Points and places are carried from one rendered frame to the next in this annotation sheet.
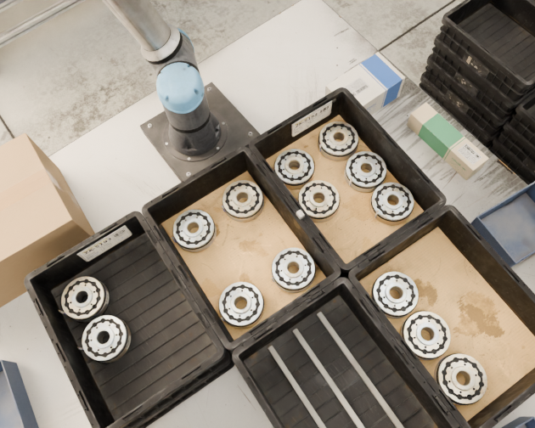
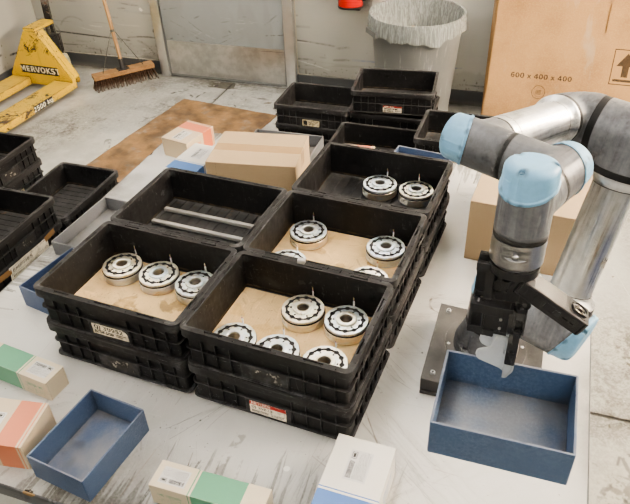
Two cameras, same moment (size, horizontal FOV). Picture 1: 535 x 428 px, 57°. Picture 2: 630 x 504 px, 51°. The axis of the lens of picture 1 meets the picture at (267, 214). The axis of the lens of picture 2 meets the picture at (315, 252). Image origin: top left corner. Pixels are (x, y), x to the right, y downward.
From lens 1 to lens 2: 1.66 m
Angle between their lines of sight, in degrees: 72
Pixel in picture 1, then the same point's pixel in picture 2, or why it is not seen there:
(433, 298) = (162, 305)
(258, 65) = (519, 478)
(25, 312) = (465, 210)
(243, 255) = (335, 261)
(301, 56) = not seen: outside the picture
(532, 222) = (76, 468)
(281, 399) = (244, 218)
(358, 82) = (359, 475)
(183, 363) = not seen: hidden behind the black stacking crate
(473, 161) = (166, 470)
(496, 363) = (96, 293)
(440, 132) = (221, 484)
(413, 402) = not seen: hidden behind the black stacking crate
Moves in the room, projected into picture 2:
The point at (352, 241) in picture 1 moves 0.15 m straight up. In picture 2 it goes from (253, 308) to (246, 259)
